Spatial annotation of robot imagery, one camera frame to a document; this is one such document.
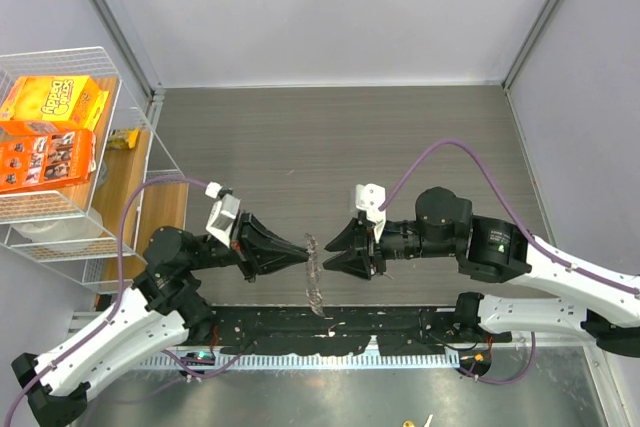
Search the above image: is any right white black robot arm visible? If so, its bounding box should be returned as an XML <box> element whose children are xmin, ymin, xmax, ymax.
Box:
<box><xmin>323</xmin><ymin>184</ymin><xmax>639</xmax><ymax>358</ymax></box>

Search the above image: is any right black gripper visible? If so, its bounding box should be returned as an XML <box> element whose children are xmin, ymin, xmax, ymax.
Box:
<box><xmin>324</xmin><ymin>214</ymin><xmax>458</xmax><ymax>279</ymax></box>

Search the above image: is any orange photo printed box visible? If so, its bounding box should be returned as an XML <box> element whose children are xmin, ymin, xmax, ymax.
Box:
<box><xmin>1</xmin><ymin>129</ymin><xmax>96</xmax><ymax>194</ymax></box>

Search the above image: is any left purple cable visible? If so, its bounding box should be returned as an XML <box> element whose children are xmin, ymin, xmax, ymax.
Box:
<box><xmin>3</xmin><ymin>176</ymin><xmax>241</xmax><ymax>427</ymax></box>

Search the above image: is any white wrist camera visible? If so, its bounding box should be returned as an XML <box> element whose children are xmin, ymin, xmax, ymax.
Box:
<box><xmin>205</xmin><ymin>182</ymin><xmax>240</xmax><ymax>248</ymax></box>
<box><xmin>354</xmin><ymin>183</ymin><xmax>387</xmax><ymax>243</ymax></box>

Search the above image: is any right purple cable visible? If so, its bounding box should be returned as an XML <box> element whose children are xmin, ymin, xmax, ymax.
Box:
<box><xmin>377</xmin><ymin>139</ymin><xmax>640</xmax><ymax>386</ymax></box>

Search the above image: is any slotted grey cable duct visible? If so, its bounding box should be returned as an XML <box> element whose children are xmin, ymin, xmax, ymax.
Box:
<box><xmin>135</xmin><ymin>347</ymin><xmax>459</xmax><ymax>371</ymax></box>

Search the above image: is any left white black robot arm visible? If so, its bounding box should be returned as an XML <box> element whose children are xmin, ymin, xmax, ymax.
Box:
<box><xmin>11</xmin><ymin>213</ymin><xmax>309</xmax><ymax>426</ymax></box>

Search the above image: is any white wire basket rack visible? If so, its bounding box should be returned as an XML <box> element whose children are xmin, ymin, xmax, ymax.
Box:
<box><xmin>1</xmin><ymin>47</ymin><xmax>188</xmax><ymax>293</ymax></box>

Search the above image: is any yellow orange cereal box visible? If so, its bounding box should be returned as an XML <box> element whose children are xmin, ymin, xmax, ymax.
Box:
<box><xmin>1</xmin><ymin>75</ymin><xmax>109</xmax><ymax>136</ymax></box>

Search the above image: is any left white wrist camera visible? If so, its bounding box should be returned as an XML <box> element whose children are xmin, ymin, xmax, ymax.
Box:
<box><xmin>205</xmin><ymin>182</ymin><xmax>240</xmax><ymax>248</ymax></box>

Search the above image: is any small yellow packet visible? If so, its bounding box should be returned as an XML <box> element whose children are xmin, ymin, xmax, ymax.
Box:
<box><xmin>106</xmin><ymin>129</ymin><xmax>140</xmax><ymax>150</ymax></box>

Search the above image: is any wooden shelf board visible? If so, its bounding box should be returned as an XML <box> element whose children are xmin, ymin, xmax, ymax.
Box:
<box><xmin>43</xmin><ymin>78</ymin><xmax>189</xmax><ymax>293</ymax></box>

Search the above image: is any purple cable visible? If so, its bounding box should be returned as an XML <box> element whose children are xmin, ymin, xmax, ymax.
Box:
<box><xmin>377</xmin><ymin>139</ymin><xmax>640</xmax><ymax>386</ymax></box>
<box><xmin>3</xmin><ymin>176</ymin><xmax>241</xmax><ymax>427</ymax></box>

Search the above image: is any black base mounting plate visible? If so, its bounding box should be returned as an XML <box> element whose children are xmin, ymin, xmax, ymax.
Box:
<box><xmin>184</xmin><ymin>306</ymin><xmax>512</xmax><ymax>357</ymax></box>

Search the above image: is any chain of silver keyrings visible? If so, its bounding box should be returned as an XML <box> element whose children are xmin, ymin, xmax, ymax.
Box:
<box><xmin>302</xmin><ymin>231</ymin><xmax>329</xmax><ymax>319</ymax></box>

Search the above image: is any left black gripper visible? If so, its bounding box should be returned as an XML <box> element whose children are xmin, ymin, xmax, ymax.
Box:
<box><xmin>185</xmin><ymin>207</ymin><xmax>310</xmax><ymax>280</ymax></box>

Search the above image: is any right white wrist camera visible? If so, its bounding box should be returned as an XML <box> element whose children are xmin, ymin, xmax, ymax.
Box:
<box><xmin>354</xmin><ymin>183</ymin><xmax>387</xmax><ymax>243</ymax></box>

